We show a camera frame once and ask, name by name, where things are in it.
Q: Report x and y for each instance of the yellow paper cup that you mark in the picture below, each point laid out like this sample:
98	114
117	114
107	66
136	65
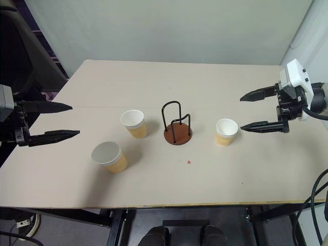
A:
110	160
135	125
225	133

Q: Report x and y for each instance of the black table frame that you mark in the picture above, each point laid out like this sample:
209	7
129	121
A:
115	223

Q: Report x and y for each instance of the dark trouser leg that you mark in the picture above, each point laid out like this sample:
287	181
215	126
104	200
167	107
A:
12	214

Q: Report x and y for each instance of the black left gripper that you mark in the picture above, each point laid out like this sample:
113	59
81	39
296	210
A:
21	107

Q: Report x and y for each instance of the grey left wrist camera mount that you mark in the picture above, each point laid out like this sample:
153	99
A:
5	102

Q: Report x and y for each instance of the dark rounded shape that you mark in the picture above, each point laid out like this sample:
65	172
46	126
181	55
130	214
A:
156	235

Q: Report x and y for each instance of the black chair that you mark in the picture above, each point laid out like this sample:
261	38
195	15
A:
15	38

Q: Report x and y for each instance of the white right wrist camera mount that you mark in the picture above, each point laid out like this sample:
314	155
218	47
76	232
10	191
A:
297	74

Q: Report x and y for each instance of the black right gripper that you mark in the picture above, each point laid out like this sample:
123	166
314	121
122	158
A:
292	105

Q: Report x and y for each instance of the black and white sneaker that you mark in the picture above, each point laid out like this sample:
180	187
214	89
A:
27	226

